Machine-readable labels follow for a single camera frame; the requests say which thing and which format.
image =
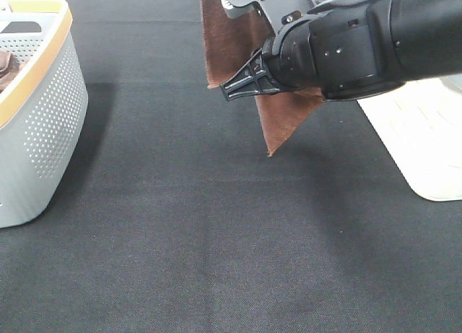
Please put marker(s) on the black fabric table mat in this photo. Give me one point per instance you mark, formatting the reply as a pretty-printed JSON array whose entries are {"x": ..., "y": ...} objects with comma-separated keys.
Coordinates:
[{"x": 171, "y": 217}]

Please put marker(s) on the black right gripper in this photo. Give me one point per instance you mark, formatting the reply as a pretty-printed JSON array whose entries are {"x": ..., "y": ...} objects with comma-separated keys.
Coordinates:
[{"x": 347, "y": 52}]

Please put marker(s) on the brown towel in basket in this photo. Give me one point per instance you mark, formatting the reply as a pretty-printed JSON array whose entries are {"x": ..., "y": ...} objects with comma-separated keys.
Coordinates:
[{"x": 10, "y": 68}]

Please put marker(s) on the white plastic basket grey rim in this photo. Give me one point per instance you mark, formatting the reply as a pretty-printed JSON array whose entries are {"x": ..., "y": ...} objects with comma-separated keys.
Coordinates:
[{"x": 420, "y": 126}]

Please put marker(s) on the grey perforated basket orange rim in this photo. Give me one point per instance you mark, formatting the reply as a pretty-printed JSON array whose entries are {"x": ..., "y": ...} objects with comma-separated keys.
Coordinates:
[{"x": 42, "y": 108}]

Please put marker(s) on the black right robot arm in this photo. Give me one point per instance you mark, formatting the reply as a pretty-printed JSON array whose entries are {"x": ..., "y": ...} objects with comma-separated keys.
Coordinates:
[{"x": 426, "y": 35}]

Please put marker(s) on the brown microfiber towel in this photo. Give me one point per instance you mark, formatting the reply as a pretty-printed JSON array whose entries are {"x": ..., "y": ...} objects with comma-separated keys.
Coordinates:
[{"x": 228, "y": 44}]

